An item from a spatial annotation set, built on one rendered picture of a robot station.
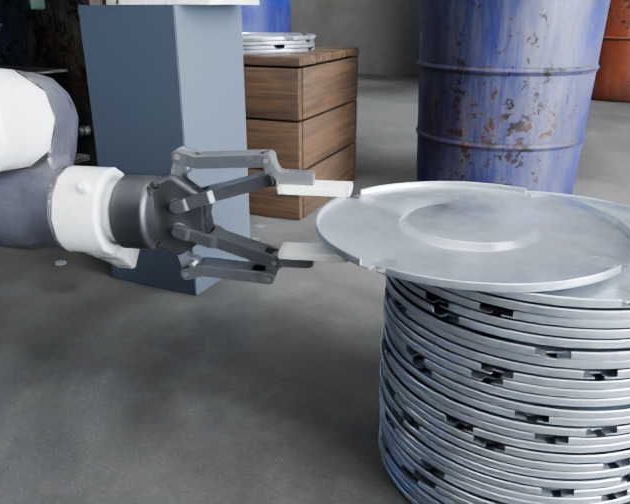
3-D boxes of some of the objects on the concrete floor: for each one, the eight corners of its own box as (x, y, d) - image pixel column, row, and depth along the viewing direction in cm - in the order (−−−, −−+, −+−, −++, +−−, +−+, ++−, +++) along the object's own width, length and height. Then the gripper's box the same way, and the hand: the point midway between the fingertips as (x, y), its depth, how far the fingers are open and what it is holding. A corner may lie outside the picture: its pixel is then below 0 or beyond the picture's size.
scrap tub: (589, 185, 168) (621, -9, 150) (565, 231, 134) (603, -13, 116) (437, 167, 187) (450, -7, 169) (382, 204, 152) (391, -11, 135)
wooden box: (356, 179, 173) (359, 47, 160) (300, 220, 140) (299, 57, 127) (229, 166, 187) (222, 43, 174) (151, 200, 154) (136, 52, 142)
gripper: (116, 310, 64) (345, 326, 61) (93, 124, 57) (349, 132, 54) (145, 280, 71) (351, 293, 68) (127, 111, 64) (356, 117, 61)
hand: (319, 220), depth 61 cm, fingers open, 6 cm apart
